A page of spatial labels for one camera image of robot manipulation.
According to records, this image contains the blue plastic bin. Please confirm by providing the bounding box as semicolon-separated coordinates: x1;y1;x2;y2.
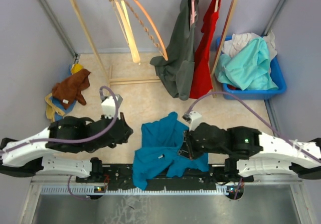
216;36;287;100

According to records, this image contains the light wooden hanger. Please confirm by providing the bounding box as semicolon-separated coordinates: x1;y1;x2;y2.
109;0;140;65

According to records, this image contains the white toothed cable duct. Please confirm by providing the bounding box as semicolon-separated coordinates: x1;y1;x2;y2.
41;185;242;196

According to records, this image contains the pink hanger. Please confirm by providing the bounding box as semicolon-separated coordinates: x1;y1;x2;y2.
190;0;196;26

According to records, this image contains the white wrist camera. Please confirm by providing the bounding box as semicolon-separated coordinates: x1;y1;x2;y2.
183;110;203;131
101;94;123;119

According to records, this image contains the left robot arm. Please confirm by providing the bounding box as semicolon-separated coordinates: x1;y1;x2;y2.
1;113;133;182

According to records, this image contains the grey t shirt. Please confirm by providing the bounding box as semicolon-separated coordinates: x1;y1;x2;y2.
150;0;198;100

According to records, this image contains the orange wooden hanger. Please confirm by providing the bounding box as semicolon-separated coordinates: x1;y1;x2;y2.
124;0;169;60

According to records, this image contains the red t shirt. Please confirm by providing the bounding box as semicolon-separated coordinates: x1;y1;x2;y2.
190;0;221;99

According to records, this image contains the blue t shirt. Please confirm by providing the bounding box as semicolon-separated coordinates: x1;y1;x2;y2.
132;112;209;190

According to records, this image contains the yellow cloth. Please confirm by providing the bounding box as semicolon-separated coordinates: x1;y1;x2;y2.
71;63;83;75

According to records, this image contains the turquoise cloth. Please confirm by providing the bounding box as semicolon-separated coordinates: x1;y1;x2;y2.
215;37;278;90

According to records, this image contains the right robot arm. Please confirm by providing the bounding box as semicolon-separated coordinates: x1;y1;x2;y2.
178;123;320;182

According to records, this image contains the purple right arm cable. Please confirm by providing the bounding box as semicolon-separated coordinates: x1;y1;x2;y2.
188;91;321;164

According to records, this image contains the blue cloth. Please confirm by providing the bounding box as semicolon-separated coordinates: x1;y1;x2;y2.
50;97;76;121

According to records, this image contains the beige towel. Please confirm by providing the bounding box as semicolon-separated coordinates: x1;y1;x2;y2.
45;93;55;122

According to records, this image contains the brown cloth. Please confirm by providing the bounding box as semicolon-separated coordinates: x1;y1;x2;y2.
52;69;91;109

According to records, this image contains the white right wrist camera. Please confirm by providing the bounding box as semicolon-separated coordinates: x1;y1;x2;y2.
183;110;203;131

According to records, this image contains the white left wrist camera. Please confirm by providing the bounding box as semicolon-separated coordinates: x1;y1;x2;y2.
101;94;123;119

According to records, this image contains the cream wooden hanger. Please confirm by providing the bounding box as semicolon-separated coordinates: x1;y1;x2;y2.
109;0;131;38

